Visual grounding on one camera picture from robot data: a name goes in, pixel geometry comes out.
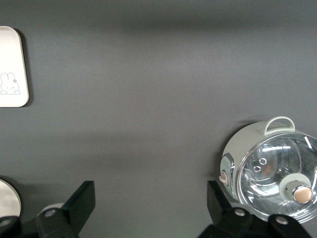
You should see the steel pot with glass lid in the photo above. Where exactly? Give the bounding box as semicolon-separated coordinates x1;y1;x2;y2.
219;116;317;223

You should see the glass pot lid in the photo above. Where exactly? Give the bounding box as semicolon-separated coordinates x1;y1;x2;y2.
235;133;317;223

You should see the beige rabbit print tray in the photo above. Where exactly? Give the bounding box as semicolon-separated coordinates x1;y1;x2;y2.
0;26;30;108

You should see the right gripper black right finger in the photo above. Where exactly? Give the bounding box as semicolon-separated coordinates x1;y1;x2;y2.
198;180;313;238

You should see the round beige plate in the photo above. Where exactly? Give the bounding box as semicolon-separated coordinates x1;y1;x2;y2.
0;176;22;219

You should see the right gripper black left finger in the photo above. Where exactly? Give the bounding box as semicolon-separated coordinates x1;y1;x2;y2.
0;180;96;238

